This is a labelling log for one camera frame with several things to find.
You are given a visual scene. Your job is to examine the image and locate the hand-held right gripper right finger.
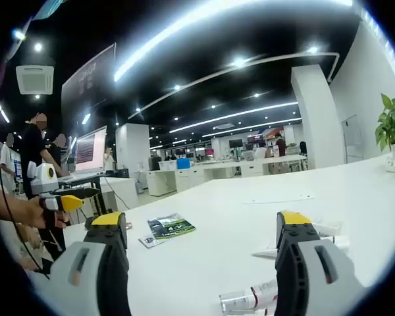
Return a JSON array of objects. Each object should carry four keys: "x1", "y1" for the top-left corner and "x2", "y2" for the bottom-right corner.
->
[{"x1": 275, "y1": 210, "x2": 366, "y2": 316}]

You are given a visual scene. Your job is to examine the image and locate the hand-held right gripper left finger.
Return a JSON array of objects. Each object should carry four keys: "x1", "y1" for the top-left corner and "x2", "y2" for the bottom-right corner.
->
[{"x1": 49, "y1": 212, "x2": 132, "y2": 316}]

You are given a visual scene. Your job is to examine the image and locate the small clear skincare sachet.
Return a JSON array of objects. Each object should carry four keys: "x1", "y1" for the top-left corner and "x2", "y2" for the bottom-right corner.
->
[{"x1": 138, "y1": 234, "x2": 167, "y2": 250}]

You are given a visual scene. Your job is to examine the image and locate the white skincare bottle red collar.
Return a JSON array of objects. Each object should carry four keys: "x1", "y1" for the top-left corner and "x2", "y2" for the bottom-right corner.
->
[{"x1": 219, "y1": 279, "x2": 279, "y2": 313}]

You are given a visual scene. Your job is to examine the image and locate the green silver skincare sachet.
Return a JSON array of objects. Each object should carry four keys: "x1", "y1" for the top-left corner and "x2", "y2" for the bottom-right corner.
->
[{"x1": 147, "y1": 213, "x2": 197, "y2": 245}]

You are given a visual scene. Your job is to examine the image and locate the person's left hand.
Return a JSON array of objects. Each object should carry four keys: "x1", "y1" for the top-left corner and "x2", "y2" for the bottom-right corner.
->
[{"x1": 24, "y1": 197, "x2": 70, "y2": 230}]

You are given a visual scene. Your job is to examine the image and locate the large computer monitor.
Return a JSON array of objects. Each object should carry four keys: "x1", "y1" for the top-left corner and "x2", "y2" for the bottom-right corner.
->
[{"x1": 74, "y1": 125, "x2": 108, "y2": 174}]

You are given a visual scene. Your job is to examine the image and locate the white ceiling air conditioner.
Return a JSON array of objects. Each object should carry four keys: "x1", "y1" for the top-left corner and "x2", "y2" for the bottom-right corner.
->
[{"x1": 15, "y1": 65, "x2": 56, "y2": 95}]

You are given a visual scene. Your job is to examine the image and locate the dark hanging banner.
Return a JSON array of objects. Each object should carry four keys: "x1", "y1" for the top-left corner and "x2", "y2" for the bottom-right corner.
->
[{"x1": 61, "y1": 42, "x2": 117, "y2": 133}]

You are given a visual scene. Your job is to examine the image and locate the long white office desk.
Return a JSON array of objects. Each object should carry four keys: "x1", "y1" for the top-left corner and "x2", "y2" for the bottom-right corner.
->
[{"x1": 134, "y1": 154, "x2": 309, "y2": 198}]

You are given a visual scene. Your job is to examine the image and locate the white standing whiteboard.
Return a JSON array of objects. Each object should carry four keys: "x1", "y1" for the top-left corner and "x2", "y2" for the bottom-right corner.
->
[{"x1": 341, "y1": 114, "x2": 363, "y2": 165}]

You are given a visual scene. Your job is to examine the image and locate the white plant pot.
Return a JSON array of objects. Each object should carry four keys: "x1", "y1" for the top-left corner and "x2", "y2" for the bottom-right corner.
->
[{"x1": 384, "y1": 144, "x2": 395, "y2": 174}]

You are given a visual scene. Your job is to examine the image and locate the green potted plant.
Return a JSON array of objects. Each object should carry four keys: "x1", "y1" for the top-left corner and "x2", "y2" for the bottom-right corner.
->
[{"x1": 374, "y1": 93, "x2": 395, "y2": 153}]

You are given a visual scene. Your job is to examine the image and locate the black frame standing desk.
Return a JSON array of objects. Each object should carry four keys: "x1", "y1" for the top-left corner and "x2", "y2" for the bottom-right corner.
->
[{"x1": 57, "y1": 172, "x2": 108, "y2": 215}]

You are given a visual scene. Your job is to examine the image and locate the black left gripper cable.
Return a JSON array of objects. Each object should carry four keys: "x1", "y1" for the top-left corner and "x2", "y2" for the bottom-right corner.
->
[{"x1": 0, "y1": 154, "x2": 52, "y2": 280}]

